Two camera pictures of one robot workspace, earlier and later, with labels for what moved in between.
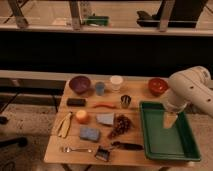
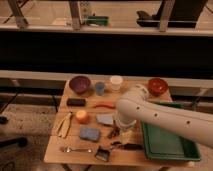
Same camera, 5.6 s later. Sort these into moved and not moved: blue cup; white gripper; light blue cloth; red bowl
Moved: white gripper
Not moved: red bowl; blue cup; light blue cloth
